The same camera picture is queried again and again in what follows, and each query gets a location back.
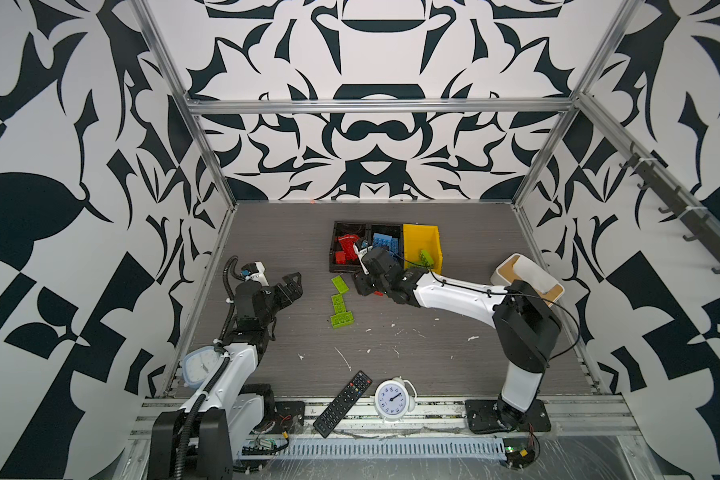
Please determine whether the square light blue clock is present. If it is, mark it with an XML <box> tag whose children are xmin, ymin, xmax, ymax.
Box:
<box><xmin>180</xmin><ymin>346</ymin><xmax>221</xmax><ymax>389</ymax></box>

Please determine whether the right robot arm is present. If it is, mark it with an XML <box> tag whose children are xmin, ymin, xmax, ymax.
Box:
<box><xmin>354</xmin><ymin>247</ymin><xmax>562</xmax><ymax>418</ymax></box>

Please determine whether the white box wooden lid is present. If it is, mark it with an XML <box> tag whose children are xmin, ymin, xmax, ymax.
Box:
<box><xmin>491</xmin><ymin>253</ymin><xmax>565</xmax><ymax>303</ymax></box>

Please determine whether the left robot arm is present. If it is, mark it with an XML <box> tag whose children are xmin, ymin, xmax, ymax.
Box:
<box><xmin>146</xmin><ymin>262</ymin><xmax>303</xmax><ymax>479</ymax></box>

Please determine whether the green lego brick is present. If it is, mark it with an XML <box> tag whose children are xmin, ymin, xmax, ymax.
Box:
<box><xmin>330</xmin><ymin>311</ymin><xmax>354</xmax><ymax>329</ymax></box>
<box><xmin>331</xmin><ymin>294</ymin><xmax>346</xmax><ymax>315</ymax></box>

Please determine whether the left black storage bin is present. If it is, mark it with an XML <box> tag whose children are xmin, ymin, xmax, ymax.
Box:
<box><xmin>328</xmin><ymin>221</ymin><xmax>371</xmax><ymax>273</ymax></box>

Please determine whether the white alarm clock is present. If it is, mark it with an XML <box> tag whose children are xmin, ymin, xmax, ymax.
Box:
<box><xmin>374</xmin><ymin>377</ymin><xmax>418</xmax><ymax>422</ymax></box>

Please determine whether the wall hook rail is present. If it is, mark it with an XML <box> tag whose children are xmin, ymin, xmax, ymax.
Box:
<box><xmin>620</xmin><ymin>140</ymin><xmax>720</xmax><ymax>277</ymax></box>

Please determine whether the white cable duct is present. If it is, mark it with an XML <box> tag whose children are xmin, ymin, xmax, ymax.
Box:
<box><xmin>239</xmin><ymin>437</ymin><xmax>506</xmax><ymax>461</ymax></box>

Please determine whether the green lego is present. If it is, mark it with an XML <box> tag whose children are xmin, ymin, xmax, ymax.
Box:
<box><xmin>419</xmin><ymin>249</ymin><xmax>435</xmax><ymax>269</ymax></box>

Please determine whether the green lego plate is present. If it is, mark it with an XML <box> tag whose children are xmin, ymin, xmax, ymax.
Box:
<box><xmin>331</xmin><ymin>276</ymin><xmax>349</xmax><ymax>295</ymax></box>

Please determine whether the red lego arch piece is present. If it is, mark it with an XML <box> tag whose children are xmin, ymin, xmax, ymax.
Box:
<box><xmin>337</xmin><ymin>234</ymin><xmax>360</xmax><ymax>264</ymax></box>

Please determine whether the yellow storage bin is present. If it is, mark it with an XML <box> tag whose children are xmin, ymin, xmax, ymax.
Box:
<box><xmin>403</xmin><ymin>224</ymin><xmax>444</xmax><ymax>275</ymax></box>

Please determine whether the black remote control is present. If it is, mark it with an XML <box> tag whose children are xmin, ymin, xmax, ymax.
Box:
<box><xmin>313</xmin><ymin>370</ymin><xmax>373</xmax><ymax>438</ymax></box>

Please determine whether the middle black storage bin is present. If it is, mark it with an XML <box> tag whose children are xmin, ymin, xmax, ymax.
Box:
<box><xmin>368</xmin><ymin>223</ymin><xmax>404</xmax><ymax>264</ymax></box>

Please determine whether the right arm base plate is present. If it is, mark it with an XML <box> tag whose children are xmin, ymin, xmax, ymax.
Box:
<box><xmin>464</xmin><ymin>398</ymin><xmax>552</xmax><ymax>434</ymax></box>

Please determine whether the black storage bin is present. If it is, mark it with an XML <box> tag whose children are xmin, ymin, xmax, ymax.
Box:
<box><xmin>328</xmin><ymin>221</ymin><xmax>371</xmax><ymax>273</ymax></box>
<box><xmin>368</xmin><ymin>223</ymin><xmax>404</xmax><ymax>264</ymax></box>

